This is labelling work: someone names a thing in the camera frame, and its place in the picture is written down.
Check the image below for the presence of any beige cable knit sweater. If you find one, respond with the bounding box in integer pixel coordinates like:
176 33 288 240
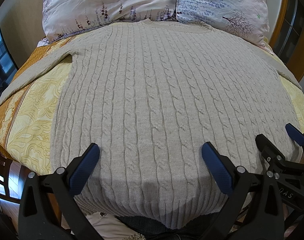
0 20 302 229

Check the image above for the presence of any floral pillow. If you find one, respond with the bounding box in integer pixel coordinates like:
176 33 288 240
176 0 272 53
42 0 176 43

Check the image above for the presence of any yellow patterned bed sheet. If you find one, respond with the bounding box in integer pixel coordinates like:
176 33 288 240
0 34 304 175

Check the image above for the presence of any left floral pillow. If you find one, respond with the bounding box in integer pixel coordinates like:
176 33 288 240
42 0 176 43

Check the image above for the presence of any wooden headboard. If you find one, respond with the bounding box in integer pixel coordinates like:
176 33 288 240
269 0 304 81

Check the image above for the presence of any right floral pillow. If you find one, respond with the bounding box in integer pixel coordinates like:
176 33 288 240
176 0 272 53

